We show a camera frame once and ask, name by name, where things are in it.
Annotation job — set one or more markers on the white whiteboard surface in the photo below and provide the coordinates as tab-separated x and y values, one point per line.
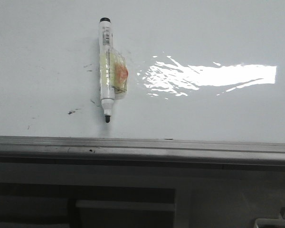
208	70

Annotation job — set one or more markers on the white tray bottom right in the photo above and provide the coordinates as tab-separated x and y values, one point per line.
272	222

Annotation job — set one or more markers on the white whiteboard marker pen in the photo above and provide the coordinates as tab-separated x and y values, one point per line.
112	68

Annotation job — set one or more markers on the dark cabinet with white shelf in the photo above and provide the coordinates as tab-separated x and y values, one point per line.
71	206

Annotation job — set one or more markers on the grey aluminium whiteboard frame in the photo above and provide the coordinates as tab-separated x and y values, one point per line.
141	152

